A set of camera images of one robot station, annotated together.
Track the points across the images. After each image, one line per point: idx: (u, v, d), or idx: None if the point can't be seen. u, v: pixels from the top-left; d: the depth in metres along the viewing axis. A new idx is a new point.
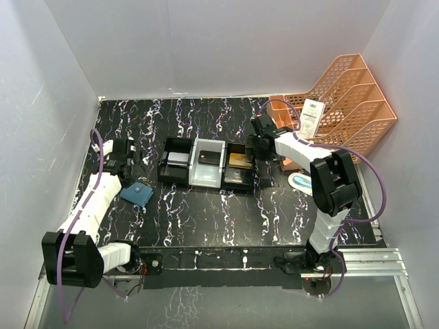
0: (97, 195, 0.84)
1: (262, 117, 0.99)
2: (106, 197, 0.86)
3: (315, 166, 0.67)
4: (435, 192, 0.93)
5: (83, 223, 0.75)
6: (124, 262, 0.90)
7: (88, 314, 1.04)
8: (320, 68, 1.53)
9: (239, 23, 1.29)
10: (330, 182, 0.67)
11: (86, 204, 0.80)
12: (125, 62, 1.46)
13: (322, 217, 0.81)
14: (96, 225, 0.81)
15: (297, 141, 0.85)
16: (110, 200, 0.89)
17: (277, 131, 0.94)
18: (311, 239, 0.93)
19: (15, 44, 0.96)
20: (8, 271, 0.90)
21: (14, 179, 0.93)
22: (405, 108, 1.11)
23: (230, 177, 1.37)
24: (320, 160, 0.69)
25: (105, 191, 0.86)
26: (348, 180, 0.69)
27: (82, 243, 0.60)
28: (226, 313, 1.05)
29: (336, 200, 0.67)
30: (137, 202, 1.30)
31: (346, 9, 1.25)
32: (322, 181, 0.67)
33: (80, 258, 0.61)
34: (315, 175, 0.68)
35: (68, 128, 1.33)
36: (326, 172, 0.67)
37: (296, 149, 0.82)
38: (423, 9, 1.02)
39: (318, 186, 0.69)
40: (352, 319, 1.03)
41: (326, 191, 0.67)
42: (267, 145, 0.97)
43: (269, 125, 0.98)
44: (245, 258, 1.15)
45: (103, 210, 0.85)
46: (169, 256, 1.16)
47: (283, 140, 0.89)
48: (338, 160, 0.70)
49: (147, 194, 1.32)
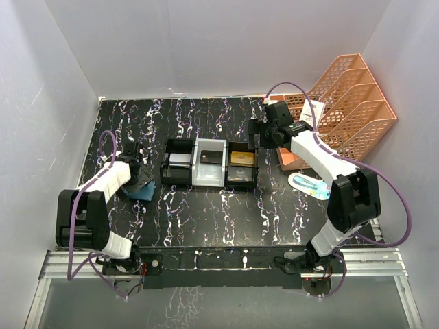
0: (110, 171, 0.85)
1: (279, 107, 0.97)
2: (118, 175, 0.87)
3: (338, 183, 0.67)
4: (435, 192, 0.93)
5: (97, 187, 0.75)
6: (124, 257, 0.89)
7: (88, 314, 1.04)
8: (320, 68, 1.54)
9: (239, 22, 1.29)
10: (350, 203, 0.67)
11: (101, 176, 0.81)
12: (126, 62, 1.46)
13: (331, 227, 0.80)
14: (108, 195, 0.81)
15: (318, 145, 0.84)
16: (120, 181, 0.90)
17: (295, 128, 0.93)
18: (316, 240, 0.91)
19: (14, 43, 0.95)
20: (9, 271, 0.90)
21: (14, 179, 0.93)
22: (405, 108, 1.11)
23: (232, 175, 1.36)
24: (343, 179, 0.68)
25: (118, 170, 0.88)
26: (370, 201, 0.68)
27: (96, 197, 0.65)
28: (226, 313, 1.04)
29: (352, 220, 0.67)
30: (145, 196, 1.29)
31: (346, 9, 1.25)
32: (341, 203, 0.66)
33: (93, 213, 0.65)
34: (336, 194, 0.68)
35: (68, 128, 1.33)
36: (348, 192, 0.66)
37: (316, 153, 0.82)
38: (422, 9, 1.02)
39: (337, 203, 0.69)
40: (352, 320, 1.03)
41: (345, 211, 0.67)
42: (281, 140, 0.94)
43: (285, 117, 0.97)
44: (245, 258, 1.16)
45: (114, 187, 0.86)
46: (169, 256, 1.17)
47: (302, 139, 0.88)
48: (361, 178, 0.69)
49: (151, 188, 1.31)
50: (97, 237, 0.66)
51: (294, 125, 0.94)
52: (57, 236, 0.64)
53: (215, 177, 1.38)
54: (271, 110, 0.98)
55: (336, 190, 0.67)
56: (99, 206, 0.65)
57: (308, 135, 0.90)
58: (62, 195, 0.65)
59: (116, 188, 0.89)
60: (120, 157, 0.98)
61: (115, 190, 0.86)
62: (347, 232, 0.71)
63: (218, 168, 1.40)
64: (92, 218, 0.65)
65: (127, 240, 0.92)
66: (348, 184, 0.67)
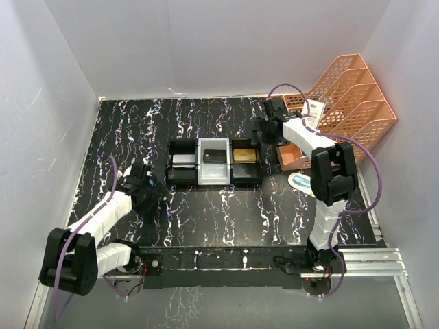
0: (108, 208, 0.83)
1: (274, 100, 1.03)
2: (116, 211, 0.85)
3: (316, 155, 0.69)
4: (434, 192, 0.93)
5: (92, 227, 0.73)
6: (122, 264, 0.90)
7: (89, 314, 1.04)
8: (320, 68, 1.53)
9: (239, 23, 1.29)
10: (328, 171, 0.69)
11: (97, 213, 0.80)
12: (126, 62, 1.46)
13: (320, 210, 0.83)
14: (101, 234, 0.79)
15: (304, 128, 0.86)
16: (118, 215, 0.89)
17: (287, 116, 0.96)
18: (311, 236, 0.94)
19: (14, 44, 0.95)
20: (9, 271, 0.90)
21: (14, 179, 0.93)
22: (405, 108, 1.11)
23: (237, 173, 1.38)
24: (322, 149, 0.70)
25: (116, 205, 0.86)
26: (348, 173, 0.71)
27: (85, 245, 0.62)
28: (226, 313, 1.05)
29: (330, 188, 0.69)
30: None
31: (346, 9, 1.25)
32: (319, 170, 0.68)
33: (81, 258, 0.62)
34: (314, 164, 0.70)
35: (68, 128, 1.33)
36: (326, 162, 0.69)
37: (303, 133, 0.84)
38: (422, 9, 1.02)
39: (316, 174, 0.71)
40: (352, 319, 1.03)
41: (324, 179, 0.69)
42: (275, 128, 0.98)
43: (280, 108, 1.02)
44: (245, 258, 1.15)
45: (110, 223, 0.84)
46: (169, 256, 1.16)
47: (291, 124, 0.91)
48: (339, 151, 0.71)
49: None
50: (81, 284, 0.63)
51: (287, 113, 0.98)
52: (42, 275, 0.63)
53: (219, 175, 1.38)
54: (268, 105, 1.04)
55: (314, 160, 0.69)
56: (86, 254, 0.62)
57: (297, 120, 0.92)
58: (52, 235, 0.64)
59: (114, 221, 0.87)
60: (124, 184, 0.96)
61: (111, 226, 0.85)
62: (328, 204, 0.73)
63: (223, 168, 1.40)
64: (79, 262, 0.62)
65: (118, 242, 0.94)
66: (327, 153, 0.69)
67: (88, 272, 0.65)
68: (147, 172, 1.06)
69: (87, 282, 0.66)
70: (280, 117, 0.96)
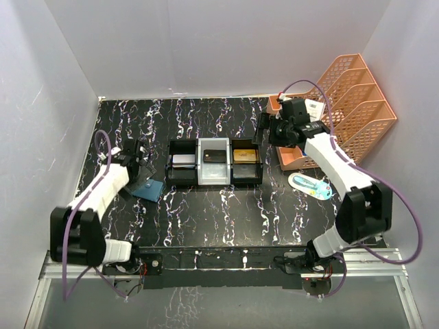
0: (106, 181, 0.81)
1: (296, 104, 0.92)
2: (114, 184, 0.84)
3: (352, 197, 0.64)
4: (435, 192, 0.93)
5: (93, 201, 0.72)
6: (123, 259, 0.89)
7: (89, 314, 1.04)
8: (320, 68, 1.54)
9: (239, 22, 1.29)
10: (361, 216, 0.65)
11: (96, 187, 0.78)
12: (126, 62, 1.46)
13: (335, 234, 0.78)
14: (103, 208, 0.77)
15: (334, 151, 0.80)
16: (116, 188, 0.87)
17: (311, 128, 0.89)
18: (315, 240, 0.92)
19: (14, 43, 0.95)
20: (8, 271, 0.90)
21: (13, 179, 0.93)
22: (405, 108, 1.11)
23: (237, 173, 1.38)
24: (358, 192, 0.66)
25: (114, 178, 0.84)
26: (380, 216, 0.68)
27: (89, 220, 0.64)
28: (226, 313, 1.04)
29: (360, 234, 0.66)
30: (150, 197, 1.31)
31: (346, 9, 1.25)
32: (354, 215, 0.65)
33: (86, 234, 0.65)
34: (348, 206, 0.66)
35: (68, 128, 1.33)
36: (362, 206, 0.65)
37: (332, 160, 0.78)
38: (422, 9, 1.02)
39: (346, 214, 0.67)
40: (352, 320, 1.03)
41: (355, 225, 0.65)
42: (295, 139, 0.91)
43: (301, 114, 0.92)
44: (245, 258, 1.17)
45: (110, 197, 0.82)
46: (169, 256, 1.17)
47: (318, 144, 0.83)
48: (375, 192, 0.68)
49: (158, 188, 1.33)
50: (92, 255, 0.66)
51: (311, 125, 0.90)
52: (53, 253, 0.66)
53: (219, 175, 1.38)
54: (287, 107, 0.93)
55: (349, 203, 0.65)
56: (90, 228, 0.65)
57: (324, 138, 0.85)
58: (54, 214, 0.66)
59: (112, 195, 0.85)
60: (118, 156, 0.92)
61: (110, 201, 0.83)
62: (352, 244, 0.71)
63: (223, 168, 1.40)
64: (85, 238, 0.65)
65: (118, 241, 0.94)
66: (363, 198, 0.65)
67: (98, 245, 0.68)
68: (140, 147, 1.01)
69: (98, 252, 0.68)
70: (303, 130, 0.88)
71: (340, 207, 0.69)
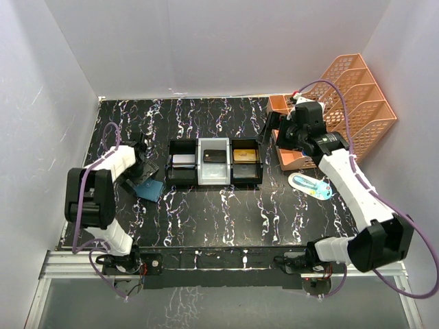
0: (117, 153, 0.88)
1: (312, 111, 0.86)
2: (123, 158, 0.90)
3: (372, 232, 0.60)
4: (435, 192, 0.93)
5: (105, 166, 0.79)
6: (125, 252, 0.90)
7: (89, 314, 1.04)
8: (320, 68, 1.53)
9: (239, 23, 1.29)
10: (378, 250, 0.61)
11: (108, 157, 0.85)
12: (126, 62, 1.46)
13: (344, 253, 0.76)
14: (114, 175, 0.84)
15: (354, 175, 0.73)
16: (125, 164, 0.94)
17: (327, 140, 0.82)
18: (318, 245, 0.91)
19: (14, 44, 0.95)
20: (9, 271, 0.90)
21: (13, 179, 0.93)
22: (405, 108, 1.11)
23: (237, 173, 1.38)
24: (378, 225, 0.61)
25: (124, 153, 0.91)
26: (397, 247, 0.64)
27: (103, 175, 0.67)
28: (226, 313, 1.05)
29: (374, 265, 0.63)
30: (149, 197, 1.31)
31: (346, 9, 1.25)
32: (372, 249, 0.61)
33: (101, 190, 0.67)
34: (367, 239, 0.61)
35: (68, 128, 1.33)
36: (381, 241, 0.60)
37: (351, 184, 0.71)
38: (422, 9, 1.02)
39: (364, 247, 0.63)
40: (352, 320, 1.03)
41: (371, 258, 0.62)
42: (310, 151, 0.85)
43: (317, 123, 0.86)
44: (245, 258, 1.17)
45: (120, 169, 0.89)
46: (169, 256, 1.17)
47: (336, 164, 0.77)
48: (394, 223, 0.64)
49: (158, 188, 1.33)
50: (103, 213, 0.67)
51: (328, 136, 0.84)
52: (66, 212, 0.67)
53: (219, 175, 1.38)
54: (302, 114, 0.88)
55: (368, 237, 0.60)
56: (105, 184, 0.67)
57: (343, 157, 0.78)
58: (70, 173, 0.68)
59: (122, 169, 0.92)
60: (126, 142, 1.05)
61: (121, 172, 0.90)
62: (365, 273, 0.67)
63: (223, 168, 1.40)
64: (99, 194, 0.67)
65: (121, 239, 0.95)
66: (384, 233, 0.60)
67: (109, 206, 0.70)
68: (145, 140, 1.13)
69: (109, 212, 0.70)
70: (319, 142, 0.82)
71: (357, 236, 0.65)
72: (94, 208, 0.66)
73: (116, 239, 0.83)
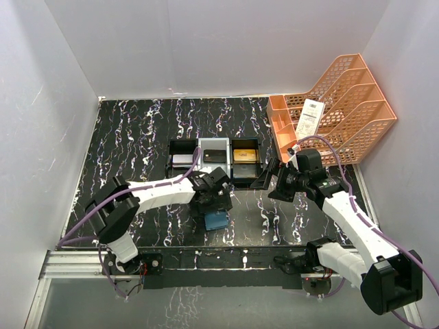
0: (171, 188, 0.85)
1: (312, 158, 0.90)
2: (173, 196, 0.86)
3: (378, 269, 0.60)
4: (435, 191, 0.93)
5: (145, 194, 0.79)
6: (122, 260, 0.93)
7: (90, 314, 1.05)
8: (320, 68, 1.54)
9: (239, 23, 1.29)
10: (389, 288, 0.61)
11: (158, 187, 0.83)
12: (126, 62, 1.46)
13: (350, 271, 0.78)
14: (147, 205, 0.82)
15: (356, 214, 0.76)
16: (174, 201, 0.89)
17: (328, 184, 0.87)
18: (322, 251, 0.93)
19: (16, 44, 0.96)
20: (9, 271, 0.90)
21: (14, 179, 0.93)
22: (405, 108, 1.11)
23: (237, 173, 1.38)
24: (385, 263, 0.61)
25: (178, 192, 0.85)
26: (409, 285, 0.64)
27: (127, 208, 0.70)
28: (226, 313, 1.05)
29: (388, 306, 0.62)
30: (208, 223, 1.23)
31: (346, 9, 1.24)
32: (382, 288, 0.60)
33: (118, 214, 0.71)
34: (375, 278, 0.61)
35: (68, 128, 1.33)
36: (390, 279, 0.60)
37: (353, 223, 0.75)
38: (422, 9, 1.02)
39: (374, 285, 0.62)
40: (352, 320, 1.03)
41: (384, 297, 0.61)
42: (313, 197, 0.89)
43: (317, 168, 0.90)
44: (245, 258, 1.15)
45: (161, 202, 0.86)
46: (169, 256, 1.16)
47: (337, 205, 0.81)
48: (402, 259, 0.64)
49: (219, 223, 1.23)
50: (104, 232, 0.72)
51: (329, 181, 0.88)
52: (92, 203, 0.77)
53: None
54: (303, 160, 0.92)
55: (376, 275, 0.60)
56: (121, 214, 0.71)
57: (344, 198, 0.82)
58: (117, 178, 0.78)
59: (168, 202, 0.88)
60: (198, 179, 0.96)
61: (161, 204, 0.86)
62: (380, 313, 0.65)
63: (223, 168, 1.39)
64: (113, 216, 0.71)
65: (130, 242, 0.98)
66: (392, 269, 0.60)
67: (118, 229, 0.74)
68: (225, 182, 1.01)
69: (111, 233, 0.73)
70: (320, 186, 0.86)
71: (366, 277, 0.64)
72: (103, 221, 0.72)
73: (119, 247, 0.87)
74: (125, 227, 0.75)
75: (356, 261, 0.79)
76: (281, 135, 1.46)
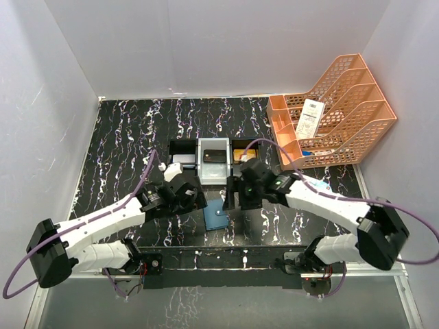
0: (110, 218, 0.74)
1: (256, 166, 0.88)
2: (116, 225, 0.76)
3: (364, 230, 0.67)
4: (435, 192, 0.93)
5: (78, 234, 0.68)
6: (116, 266, 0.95)
7: (90, 314, 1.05)
8: (320, 68, 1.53)
9: (239, 23, 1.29)
10: (382, 241, 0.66)
11: (94, 221, 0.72)
12: (125, 62, 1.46)
13: (349, 249, 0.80)
14: (89, 242, 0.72)
15: (317, 193, 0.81)
16: (121, 227, 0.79)
17: (282, 183, 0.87)
18: (319, 251, 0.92)
19: (16, 45, 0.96)
20: (9, 271, 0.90)
21: (14, 179, 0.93)
22: (405, 108, 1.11)
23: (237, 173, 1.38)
24: (365, 221, 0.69)
25: (121, 219, 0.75)
26: (394, 228, 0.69)
27: (55, 256, 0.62)
28: (226, 313, 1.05)
29: (393, 257, 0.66)
30: (208, 223, 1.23)
31: (346, 8, 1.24)
32: (375, 243, 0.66)
33: (48, 264, 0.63)
34: (367, 239, 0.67)
35: (68, 128, 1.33)
36: (377, 232, 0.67)
37: (322, 203, 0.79)
38: (422, 9, 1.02)
39: (372, 247, 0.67)
40: (352, 320, 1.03)
41: (383, 251, 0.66)
42: (276, 199, 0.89)
43: (265, 173, 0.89)
44: (245, 258, 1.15)
45: (104, 234, 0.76)
46: (169, 256, 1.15)
47: (301, 196, 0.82)
48: (377, 210, 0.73)
49: (220, 223, 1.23)
50: (42, 280, 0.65)
51: (281, 178, 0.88)
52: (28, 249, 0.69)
53: (219, 175, 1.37)
54: (248, 173, 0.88)
55: (365, 235, 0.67)
56: (51, 263, 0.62)
57: (301, 186, 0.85)
58: (46, 222, 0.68)
59: (114, 231, 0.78)
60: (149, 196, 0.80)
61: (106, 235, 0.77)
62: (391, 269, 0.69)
63: (223, 168, 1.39)
64: (45, 265, 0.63)
65: (123, 243, 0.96)
66: (373, 224, 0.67)
67: (59, 273, 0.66)
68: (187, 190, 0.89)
69: (53, 279, 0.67)
70: (278, 188, 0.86)
71: (360, 245, 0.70)
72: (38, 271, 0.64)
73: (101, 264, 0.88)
74: (68, 269, 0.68)
75: (347, 236, 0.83)
76: (281, 135, 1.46)
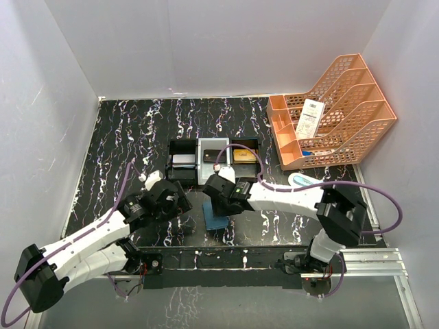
0: (95, 236, 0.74)
1: (214, 181, 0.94)
2: (101, 240, 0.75)
3: (325, 214, 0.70)
4: (435, 192, 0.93)
5: (64, 255, 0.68)
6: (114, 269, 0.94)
7: (90, 314, 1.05)
8: (320, 67, 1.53)
9: (239, 23, 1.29)
10: (342, 220, 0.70)
11: (79, 239, 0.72)
12: (125, 62, 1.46)
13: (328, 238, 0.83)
14: (77, 261, 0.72)
15: (275, 189, 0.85)
16: (108, 241, 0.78)
17: (241, 190, 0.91)
18: (314, 253, 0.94)
19: (15, 46, 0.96)
20: (9, 271, 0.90)
21: (14, 179, 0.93)
22: (405, 108, 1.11)
23: (237, 173, 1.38)
24: (323, 205, 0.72)
25: (106, 234, 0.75)
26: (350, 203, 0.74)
27: (44, 279, 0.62)
28: (226, 313, 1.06)
29: (357, 232, 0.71)
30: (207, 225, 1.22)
31: (346, 8, 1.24)
32: (337, 224, 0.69)
33: (38, 289, 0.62)
34: (328, 223, 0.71)
35: (68, 129, 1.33)
36: (336, 213, 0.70)
37: (281, 199, 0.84)
38: (423, 9, 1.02)
39: (336, 228, 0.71)
40: (351, 319, 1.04)
41: (346, 228, 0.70)
42: (241, 206, 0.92)
43: (224, 185, 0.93)
44: (245, 258, 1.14)
45: (92, 251, 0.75)
46: (169, 256, 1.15)
47: (262, 198, 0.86)
48: (330, 190, 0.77)
49: (220, 224, 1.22)
50: (36, 305, 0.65)
51: (240, 185, 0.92)
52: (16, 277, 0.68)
53: None
54: (211, 189, 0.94)
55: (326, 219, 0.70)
56: (41, 288, 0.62)
57: (258, 187, 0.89)
58: (31, 249, 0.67)
59: (101, 246, 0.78)
60: (132, 208, 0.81)
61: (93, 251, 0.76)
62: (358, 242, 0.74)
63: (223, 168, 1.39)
64: (35, 290, 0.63)
65: (118, 246, 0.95)
66: (331, 207, 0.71)
67: (50, 295, 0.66)
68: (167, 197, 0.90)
69: (47, 301, 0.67)
70: (238, 196, 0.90)
71: (326, 229, 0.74)
72: (29, 297, 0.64)
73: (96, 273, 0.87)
74: (60, 289, 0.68)
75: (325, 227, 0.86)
76: (281, 135, 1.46)
